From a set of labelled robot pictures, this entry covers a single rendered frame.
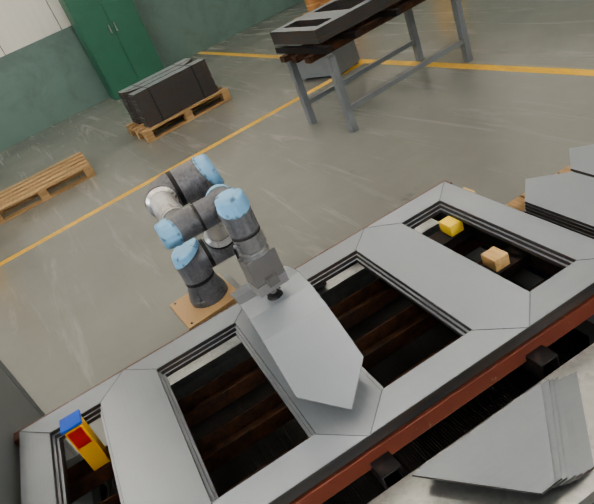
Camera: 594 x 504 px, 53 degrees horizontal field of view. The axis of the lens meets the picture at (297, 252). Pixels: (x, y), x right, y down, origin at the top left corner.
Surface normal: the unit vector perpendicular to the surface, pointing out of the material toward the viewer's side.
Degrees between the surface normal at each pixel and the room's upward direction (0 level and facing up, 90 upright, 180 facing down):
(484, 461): 0
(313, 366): 28
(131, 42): 90
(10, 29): 90
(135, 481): 0
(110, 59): 90
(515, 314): 0
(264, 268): 90
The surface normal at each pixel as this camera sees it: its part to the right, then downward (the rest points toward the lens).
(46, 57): 0.48, 0.30
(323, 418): -0.34, -0.80
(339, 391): -0.12, -0.53
